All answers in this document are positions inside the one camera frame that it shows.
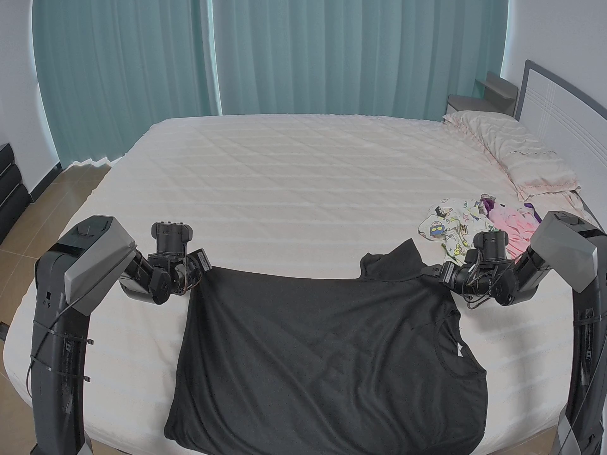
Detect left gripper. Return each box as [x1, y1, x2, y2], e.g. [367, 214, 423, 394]
[182, 248, 212, 294]

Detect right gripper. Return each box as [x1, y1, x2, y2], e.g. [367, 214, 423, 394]
[420, 262, 472, 294]

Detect black T-shirt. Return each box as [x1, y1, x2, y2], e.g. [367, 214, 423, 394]
[163, 238, 489, 455]

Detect bed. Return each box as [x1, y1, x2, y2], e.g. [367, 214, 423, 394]
[2, 59, 607, 455]

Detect white printed garment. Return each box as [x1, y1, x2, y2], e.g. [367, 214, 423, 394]
[417, 196, 499, 264]

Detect purple garment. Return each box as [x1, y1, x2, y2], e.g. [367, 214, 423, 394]
[479, 196, 543, 224]

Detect pink garment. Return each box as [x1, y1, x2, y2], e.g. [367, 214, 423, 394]
[488, 204, 539, 258]

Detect pale pink pillow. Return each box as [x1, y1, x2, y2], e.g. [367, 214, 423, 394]
[442, 110, 581, 201]

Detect grey bedside table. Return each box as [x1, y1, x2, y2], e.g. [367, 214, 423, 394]
[447, 70, 519, 121]

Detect black chest of drawers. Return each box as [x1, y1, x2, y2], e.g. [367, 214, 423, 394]
[0, 143, 33, 245]

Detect blue-green curtain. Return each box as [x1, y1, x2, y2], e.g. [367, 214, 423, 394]
[31, 0, 223, 166]
[211, 0, 509, 122]

